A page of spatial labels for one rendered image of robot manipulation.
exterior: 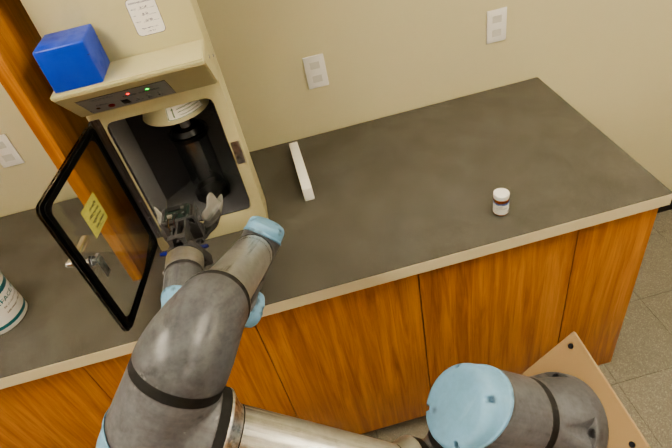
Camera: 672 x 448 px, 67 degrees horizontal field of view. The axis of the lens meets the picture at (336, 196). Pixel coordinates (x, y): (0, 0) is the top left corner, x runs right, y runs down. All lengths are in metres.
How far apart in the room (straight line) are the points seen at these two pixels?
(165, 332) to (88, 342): 0.85
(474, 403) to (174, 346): 0.39
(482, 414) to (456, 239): 0.70
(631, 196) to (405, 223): 0.59
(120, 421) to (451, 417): 0.42
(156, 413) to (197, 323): 0.10
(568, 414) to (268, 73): 1.31
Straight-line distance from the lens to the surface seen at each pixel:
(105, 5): 1.22
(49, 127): 1.28
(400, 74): 1.83
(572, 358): 0.94
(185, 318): 0.62
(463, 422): 0.75
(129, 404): 0.65
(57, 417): 1.73
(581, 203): 1.49
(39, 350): 1.53
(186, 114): 1.33
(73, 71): 1.17
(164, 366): 0.61
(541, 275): 1.59
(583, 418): 0.87
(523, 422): 0.78
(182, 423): 0.64
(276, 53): 1.71
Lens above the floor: 1.92
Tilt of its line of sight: 39 degrees down
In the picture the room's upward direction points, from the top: 13 degrees counter-clockwise
